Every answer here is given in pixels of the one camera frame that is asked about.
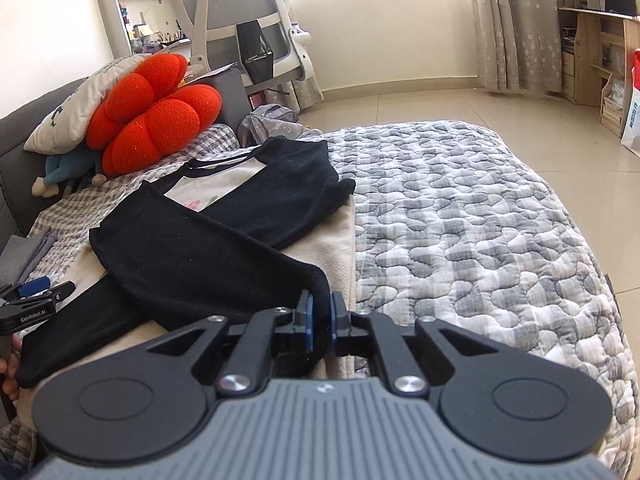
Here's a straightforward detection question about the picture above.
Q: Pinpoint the grey patterned backpack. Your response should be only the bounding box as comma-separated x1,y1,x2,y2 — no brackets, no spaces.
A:
236,102,323,148

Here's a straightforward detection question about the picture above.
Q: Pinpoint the black bag on chair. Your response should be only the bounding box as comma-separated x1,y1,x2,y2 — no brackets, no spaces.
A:
236,20,275,83

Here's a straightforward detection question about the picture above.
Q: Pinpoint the white printed pillow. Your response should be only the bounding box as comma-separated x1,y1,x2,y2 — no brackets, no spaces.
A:
23,54,151,153

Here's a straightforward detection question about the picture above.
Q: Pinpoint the cream and black sweatshirt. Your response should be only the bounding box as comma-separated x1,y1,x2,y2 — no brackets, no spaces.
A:
15,137,357,391

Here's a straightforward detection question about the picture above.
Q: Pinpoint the grey bedside cabinet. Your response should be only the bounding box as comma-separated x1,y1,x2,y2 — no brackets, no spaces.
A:
195,67,251,131

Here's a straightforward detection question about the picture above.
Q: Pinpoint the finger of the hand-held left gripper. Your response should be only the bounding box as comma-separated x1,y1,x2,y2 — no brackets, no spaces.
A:
0,276,51,306
0,282,77,333

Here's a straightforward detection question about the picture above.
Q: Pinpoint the grey quilted checked blanket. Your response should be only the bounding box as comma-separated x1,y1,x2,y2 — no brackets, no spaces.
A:
0,120,633,480

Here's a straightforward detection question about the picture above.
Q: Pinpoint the grey star-print curtain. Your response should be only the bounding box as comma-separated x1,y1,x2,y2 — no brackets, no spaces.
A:
467,0,576,96

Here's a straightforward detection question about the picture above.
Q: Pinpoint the white mesh office chair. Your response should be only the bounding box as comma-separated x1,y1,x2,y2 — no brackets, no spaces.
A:
166,0,326,113

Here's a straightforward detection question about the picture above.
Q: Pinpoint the red knitted flower cushion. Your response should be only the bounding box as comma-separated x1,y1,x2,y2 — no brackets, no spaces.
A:
86,53,222,178

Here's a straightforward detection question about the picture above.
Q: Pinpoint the white shopping bag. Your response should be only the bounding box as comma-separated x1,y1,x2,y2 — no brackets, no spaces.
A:
620,49,640,158

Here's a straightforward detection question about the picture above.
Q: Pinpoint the person's left hand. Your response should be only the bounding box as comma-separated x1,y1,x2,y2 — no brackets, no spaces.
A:
0,349,22,402

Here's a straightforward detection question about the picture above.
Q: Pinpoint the grey folded cloth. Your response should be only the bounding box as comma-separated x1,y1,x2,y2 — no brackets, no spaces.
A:
0,227,58,288

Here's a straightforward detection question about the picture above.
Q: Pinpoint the blue plush doll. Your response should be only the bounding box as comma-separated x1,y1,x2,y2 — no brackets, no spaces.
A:
31,150,108,198

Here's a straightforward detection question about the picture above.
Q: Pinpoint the wooden desk with shelves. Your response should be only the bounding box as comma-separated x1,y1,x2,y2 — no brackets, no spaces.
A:
557,0,640,138

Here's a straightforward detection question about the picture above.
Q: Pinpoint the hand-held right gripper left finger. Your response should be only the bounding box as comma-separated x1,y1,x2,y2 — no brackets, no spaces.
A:
145,290,316,396

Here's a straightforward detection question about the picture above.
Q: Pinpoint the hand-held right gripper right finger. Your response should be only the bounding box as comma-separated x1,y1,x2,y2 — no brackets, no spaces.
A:
327,291,506,396

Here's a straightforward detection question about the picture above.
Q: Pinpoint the grey upholstered headboard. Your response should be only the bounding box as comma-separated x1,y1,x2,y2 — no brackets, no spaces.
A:
0,77,91,261

